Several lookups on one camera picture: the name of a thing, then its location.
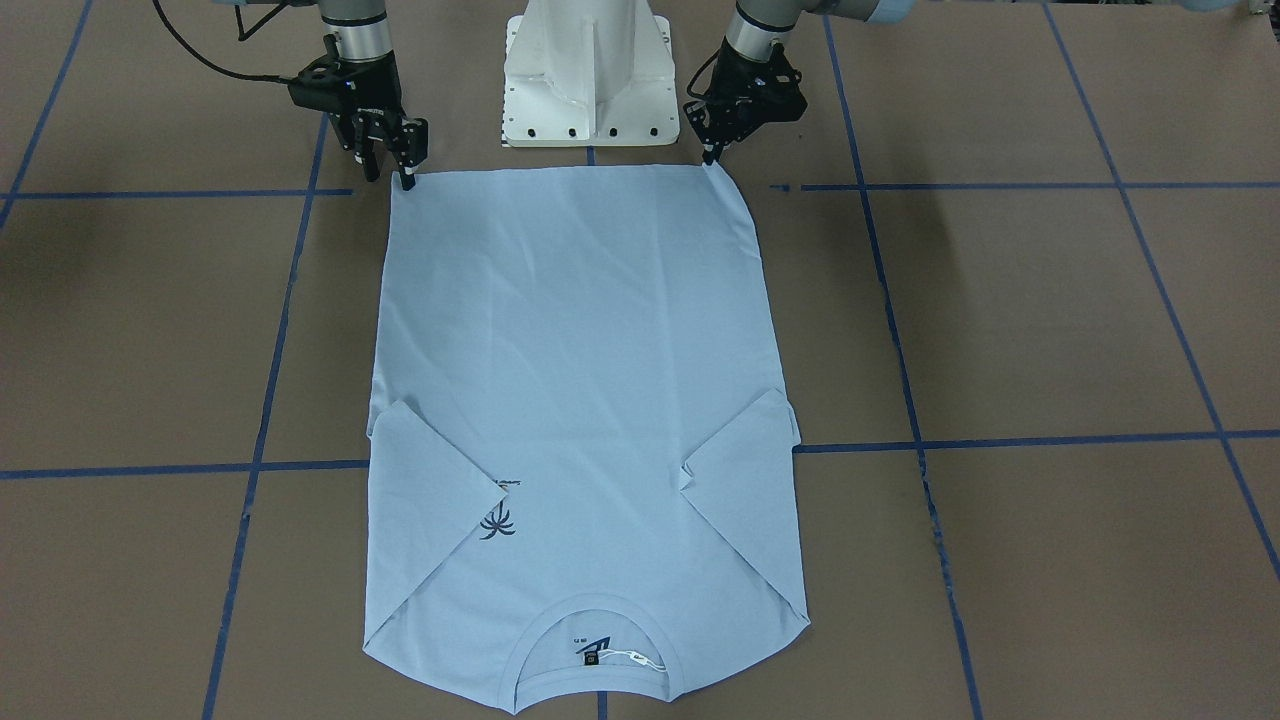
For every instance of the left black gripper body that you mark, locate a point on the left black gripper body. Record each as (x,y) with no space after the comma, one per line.
(737,86)

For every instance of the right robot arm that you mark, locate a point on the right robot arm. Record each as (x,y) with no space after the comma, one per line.
(362,27)

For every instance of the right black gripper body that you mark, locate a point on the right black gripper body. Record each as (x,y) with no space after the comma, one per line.
(373,84)

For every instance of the light blue t-shirt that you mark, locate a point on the light blue t-shirt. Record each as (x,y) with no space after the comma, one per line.
(581,467)

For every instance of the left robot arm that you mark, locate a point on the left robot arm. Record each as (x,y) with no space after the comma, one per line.
(755,25)

